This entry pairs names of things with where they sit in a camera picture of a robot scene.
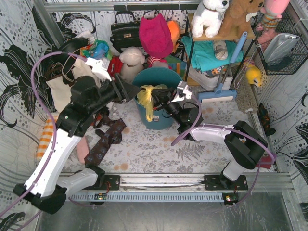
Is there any yellow trash bag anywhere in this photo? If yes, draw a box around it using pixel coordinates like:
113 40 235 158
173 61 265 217
137 84 167 122

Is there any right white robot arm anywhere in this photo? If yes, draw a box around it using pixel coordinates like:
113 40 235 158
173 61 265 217
151 88 268 191

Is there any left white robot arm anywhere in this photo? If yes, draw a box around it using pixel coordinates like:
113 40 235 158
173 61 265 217
13 74 140 214

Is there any teal trash bin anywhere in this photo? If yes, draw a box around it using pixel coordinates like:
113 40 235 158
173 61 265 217
132 67 182 130

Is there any rainbow striped bag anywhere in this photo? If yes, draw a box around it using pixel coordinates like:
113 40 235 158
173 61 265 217
166 55 187 78

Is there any cream tote bag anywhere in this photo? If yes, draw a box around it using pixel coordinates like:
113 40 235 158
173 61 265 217
47 59 101 113

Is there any red cloth in basket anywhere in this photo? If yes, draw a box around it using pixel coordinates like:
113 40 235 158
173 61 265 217
107 56 123 77

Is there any white fluffy plush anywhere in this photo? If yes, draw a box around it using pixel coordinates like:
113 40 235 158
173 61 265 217
119 47 145 83

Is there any pink white plush doll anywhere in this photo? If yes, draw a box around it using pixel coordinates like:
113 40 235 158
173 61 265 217
147 56 172 69

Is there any dark patterned necktie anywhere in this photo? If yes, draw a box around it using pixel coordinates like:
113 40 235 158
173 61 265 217
84 114 126 166

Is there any colourful striped cloth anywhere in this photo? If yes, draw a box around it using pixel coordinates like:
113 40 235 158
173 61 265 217
79 40 113 60

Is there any pink cloth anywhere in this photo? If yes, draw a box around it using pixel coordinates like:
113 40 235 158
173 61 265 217
76 137 90 164

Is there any teal folded cloth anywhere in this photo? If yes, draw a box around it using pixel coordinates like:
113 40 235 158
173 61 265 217
190 41 236 72

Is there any black leather handbag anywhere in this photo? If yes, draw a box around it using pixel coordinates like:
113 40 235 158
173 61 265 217
110 11 142 53

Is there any white storage box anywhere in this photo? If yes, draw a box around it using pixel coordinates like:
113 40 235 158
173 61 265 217
188 69 233 91

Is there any black round hat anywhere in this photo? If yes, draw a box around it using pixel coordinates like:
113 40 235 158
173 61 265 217
52 38 89 62

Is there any magenta knit hat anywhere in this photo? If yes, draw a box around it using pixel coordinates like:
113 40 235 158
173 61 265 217
139 13 173 59

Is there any orange plush toy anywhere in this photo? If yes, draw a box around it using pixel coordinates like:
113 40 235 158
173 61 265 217
167 21 180 52

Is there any orange checked towel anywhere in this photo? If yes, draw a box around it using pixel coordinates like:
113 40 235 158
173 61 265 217
36 116 53 161

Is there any beige chenille duster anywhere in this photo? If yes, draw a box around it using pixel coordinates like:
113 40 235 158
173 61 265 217
233 71 258 113

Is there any grey patterned pouch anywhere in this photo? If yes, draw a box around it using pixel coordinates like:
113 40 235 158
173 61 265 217
213 40 228 60

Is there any wooden shelf rack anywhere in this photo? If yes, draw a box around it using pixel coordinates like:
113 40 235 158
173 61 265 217
181 13 257 90

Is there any yellow plush duck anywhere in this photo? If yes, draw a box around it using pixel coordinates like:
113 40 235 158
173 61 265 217
244 59 262 87

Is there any white plush dog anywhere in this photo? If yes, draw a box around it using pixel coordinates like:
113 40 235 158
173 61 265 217
192 0 230 38

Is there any brown teddy bear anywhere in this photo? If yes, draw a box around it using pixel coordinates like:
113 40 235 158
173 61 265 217
218 0 264 37

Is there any purple orange sock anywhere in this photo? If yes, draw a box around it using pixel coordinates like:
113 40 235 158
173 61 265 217
259 155 272 169

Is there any silver foil pouch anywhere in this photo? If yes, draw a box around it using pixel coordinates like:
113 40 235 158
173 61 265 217
263 33 301 63

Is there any pink plush toy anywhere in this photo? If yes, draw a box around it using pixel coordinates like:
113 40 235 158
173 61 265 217
256 0 290 31

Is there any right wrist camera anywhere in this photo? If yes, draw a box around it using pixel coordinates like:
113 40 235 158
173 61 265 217
172 81 192 102

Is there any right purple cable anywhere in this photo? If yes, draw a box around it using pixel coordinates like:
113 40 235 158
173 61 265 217
171 95 277 207

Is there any purple cable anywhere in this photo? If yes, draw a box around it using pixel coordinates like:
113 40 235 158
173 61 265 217
171 95 277 207
0 51 87 231

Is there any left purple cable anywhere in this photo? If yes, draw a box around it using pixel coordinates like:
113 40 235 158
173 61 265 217
0 51 87 231

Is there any metal base rail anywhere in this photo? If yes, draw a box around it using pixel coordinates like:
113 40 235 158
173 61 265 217
70 173 295 203

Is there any black wire basket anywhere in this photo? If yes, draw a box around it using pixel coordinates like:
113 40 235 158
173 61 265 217
251 12 308 76

